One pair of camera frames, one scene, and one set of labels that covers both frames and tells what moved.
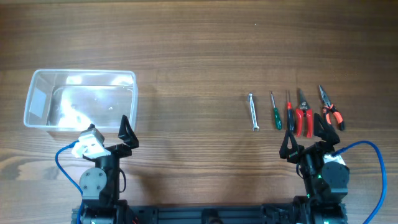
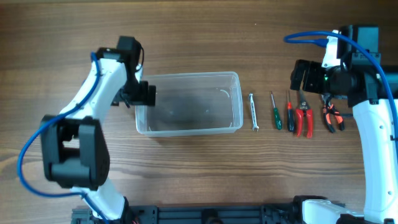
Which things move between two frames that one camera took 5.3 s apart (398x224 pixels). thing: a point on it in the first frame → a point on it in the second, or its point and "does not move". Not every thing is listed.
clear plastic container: [70, 99] → [192, 104]
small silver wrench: [252, 99] does not move
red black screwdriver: [290, 115] does not move
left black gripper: [115, 149] → [150, 95]
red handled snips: [304, 112] does not move
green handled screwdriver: [278, 121] does not move
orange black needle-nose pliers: [330, 110] does not move
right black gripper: [311, 150] → [310, 76]
